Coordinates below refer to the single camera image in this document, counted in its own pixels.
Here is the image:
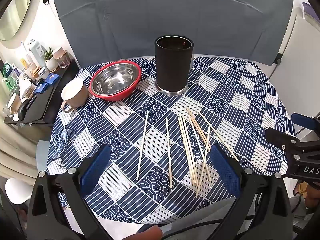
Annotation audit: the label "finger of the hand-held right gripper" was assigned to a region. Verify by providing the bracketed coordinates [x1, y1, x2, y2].
[264, 128, 302, 153]
[291, 112, 320, 133]

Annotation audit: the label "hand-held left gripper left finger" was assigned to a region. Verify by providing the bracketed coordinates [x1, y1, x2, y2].
[26, 144, 112, 240]

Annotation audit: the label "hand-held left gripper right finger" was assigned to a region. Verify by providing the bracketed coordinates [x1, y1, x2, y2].
[209, 144, 293, 240]

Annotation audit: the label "black cylindrical utensil holder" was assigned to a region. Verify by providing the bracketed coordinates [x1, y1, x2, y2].
[154, 35, 194, 96]

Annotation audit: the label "thin-framed eyeglasses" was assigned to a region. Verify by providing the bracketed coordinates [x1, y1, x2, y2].
[51, 127, 77, 169]

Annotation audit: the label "person's grey clothing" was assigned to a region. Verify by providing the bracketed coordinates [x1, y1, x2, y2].
[140, 197, 240, 240]

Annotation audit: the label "blue white patterned tablecloth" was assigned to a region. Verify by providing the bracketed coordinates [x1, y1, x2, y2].
[46, 55, 297, 225]

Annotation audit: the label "beige ceramic mug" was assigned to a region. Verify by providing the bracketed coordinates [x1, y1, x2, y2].
[61, 78, 89, 113]

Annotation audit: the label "white stool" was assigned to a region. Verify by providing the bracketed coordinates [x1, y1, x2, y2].
[5, 177, 34, 205]

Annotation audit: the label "beige curtain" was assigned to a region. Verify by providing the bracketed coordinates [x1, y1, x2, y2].
[0, 122, 48, 178]

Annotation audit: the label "black side table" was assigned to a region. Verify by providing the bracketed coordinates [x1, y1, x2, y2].
[4, 59, 81, 127]

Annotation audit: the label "red bowl with steel liner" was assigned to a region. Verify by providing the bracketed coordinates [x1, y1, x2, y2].
[89, 60, 142, 102]

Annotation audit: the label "black handset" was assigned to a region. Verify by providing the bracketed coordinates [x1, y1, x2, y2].
[17, 97, 38, 122]

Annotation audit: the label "blue box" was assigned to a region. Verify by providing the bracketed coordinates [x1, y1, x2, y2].
[32, 82, 49, 95]
[44, 73, 61, 84]

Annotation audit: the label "white round jar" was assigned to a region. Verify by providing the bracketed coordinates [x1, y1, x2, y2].
[37, 67, 50, 79]

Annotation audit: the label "pink glass jar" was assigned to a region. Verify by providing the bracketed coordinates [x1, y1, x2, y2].
[52, 47, 71, 68]

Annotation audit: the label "small potted plant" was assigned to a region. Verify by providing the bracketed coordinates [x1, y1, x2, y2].
[44, 47, 59, 72]

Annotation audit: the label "white pump bottle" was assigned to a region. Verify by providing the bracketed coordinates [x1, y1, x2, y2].
[26, 39, 47, 67]

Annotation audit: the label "oval wall mirror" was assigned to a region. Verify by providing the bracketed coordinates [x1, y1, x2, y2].
[0, 0, 38, 42]

